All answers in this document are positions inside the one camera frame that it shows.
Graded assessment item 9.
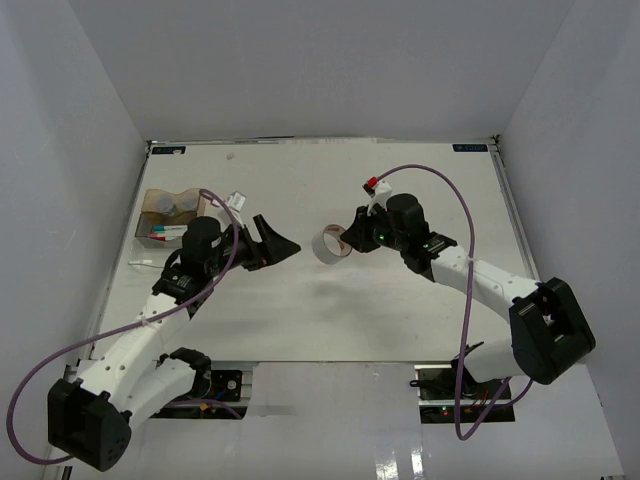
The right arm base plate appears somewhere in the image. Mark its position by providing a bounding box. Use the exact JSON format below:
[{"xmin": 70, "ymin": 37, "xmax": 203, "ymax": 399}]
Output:
[{"xmin": 409, "ymin": 365, "xmax": 515, "ymax": 426}]

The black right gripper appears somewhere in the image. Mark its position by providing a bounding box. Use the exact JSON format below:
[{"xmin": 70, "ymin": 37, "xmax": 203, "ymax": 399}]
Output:
[{"xmin": 342, "ymin": 203, "xmax": 408, "ymax": 253}]

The large white tape roll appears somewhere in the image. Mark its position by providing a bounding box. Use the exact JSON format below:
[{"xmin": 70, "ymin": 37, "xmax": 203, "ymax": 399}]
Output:
[{"xmin": 311, "ymin": 224, "xmax": 352, "ymax": 265}]

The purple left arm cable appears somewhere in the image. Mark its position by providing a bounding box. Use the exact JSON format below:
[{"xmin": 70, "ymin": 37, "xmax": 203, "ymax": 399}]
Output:
[{"xmin": 6, "ymin": 188, "xmax": 246, "ymax": 466}]

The black label left corner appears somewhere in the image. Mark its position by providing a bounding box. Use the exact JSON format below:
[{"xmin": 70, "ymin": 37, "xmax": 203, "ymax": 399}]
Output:
[{"xmin": 151, "ymin": 146, "xmax": 186, "ymax": 155}]

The aluminium rail edge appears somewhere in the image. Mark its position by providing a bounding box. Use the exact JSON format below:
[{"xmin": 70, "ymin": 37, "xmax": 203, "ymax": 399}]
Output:
[
  {"xmin": 488, "ymin": 135, "xmax": 540, "ymax": 279},
  {"xmin": 47, "ymin": 370, "xmax": 81, "ymax": 415}
]

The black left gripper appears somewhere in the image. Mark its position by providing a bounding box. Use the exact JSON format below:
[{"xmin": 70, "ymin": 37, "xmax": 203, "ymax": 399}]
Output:
[{"xmin": 207, "ymin": 215, "xmax": 301, "ymax": 277}]

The aluminium rail left edge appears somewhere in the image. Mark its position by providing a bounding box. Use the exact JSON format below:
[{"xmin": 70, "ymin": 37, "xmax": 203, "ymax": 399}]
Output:
[{"xmin": 47, "ymin": 370, "xmax": 81, "ymax": 415}]

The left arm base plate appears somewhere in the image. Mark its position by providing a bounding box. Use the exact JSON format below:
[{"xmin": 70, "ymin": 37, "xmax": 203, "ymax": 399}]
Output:
[{"xmin": 159, "ymin": 367, "xmax": 246, "ymax": 419}]

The black label right corner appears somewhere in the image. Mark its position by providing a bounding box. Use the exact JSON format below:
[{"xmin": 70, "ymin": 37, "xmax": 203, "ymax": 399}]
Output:
[{"xmin": 452, "ymin": 143, "xmax": 488, "ymax": 153}]

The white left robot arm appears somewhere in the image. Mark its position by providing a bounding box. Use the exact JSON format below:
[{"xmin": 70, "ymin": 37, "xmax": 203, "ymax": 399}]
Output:
[{"xmin": 47, "ymin": 215, "xmax": 301, "ymax": 472}]

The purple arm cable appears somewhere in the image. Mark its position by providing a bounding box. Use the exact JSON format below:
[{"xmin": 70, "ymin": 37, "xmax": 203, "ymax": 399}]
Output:
[
  {"xmin": 6, "ymin": 188, "xmax": 246, "ymax": 466},
  {"xmin": 377, "ymin": 164, "xmax": 534, "ymax": 441}
]

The blue capped white marker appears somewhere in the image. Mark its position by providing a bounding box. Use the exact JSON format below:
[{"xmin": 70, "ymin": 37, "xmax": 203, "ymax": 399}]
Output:
[{"xmin": 152, "ymin": 225, "xmax": 187, "ymax": 234}]

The black label corner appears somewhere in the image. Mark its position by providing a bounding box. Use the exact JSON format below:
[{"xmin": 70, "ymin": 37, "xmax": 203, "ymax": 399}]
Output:
[
  {"xmin": 151, "ymin": 146, "xmax": 186, "ymax": 155},
  {"xmin": 452, "ymin": 143, "xmax": 488, "ymax": 153}
]

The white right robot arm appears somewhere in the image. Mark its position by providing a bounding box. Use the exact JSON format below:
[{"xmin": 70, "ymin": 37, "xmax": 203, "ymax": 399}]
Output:
[{"xmin": 341, "ymin": 194, "xmax": 596, "ymax": 399}]

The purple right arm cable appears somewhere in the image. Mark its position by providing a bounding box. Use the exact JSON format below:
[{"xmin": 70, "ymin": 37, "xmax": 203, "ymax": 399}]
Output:
[{"xmin": 377, "ymin": 164, "xmax": 534, "ymax": 441}]

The clear brown organizer container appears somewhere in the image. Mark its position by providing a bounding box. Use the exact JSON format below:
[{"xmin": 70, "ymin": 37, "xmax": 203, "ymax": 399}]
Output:
[{"xmin": 128, "ymin": 188, "xmax": 205, "ymax": 269}]

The clear jar of paper clips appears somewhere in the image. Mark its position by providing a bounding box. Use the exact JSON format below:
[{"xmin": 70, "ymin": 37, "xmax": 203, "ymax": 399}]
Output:
[{"xmin": 180, "ymin": 194, "xmax": 200, "ymax": 211}]

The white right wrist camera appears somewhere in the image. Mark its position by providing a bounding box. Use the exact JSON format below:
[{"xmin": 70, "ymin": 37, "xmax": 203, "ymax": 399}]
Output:
[{"xmin": 363, "ymin": 177, "xmax": 393, "ymax": 216}]

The aluminium rail right edge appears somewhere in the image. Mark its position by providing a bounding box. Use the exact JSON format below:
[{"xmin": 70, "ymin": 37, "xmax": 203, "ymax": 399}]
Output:
[{"xmin": 488, "ymin": 135, "xmax": 540, "ymax": 279}]

